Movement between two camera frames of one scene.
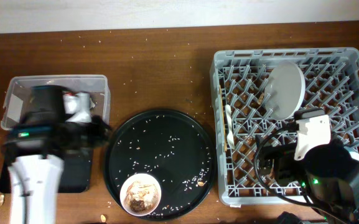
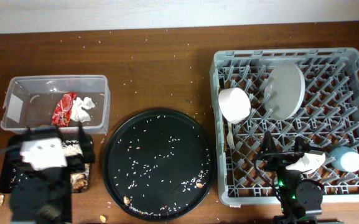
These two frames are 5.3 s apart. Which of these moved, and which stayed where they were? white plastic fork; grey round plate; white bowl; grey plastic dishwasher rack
Moved: white bowl
Stayed: white plastic fork; grey plastic dishwasher rack; grey round plate
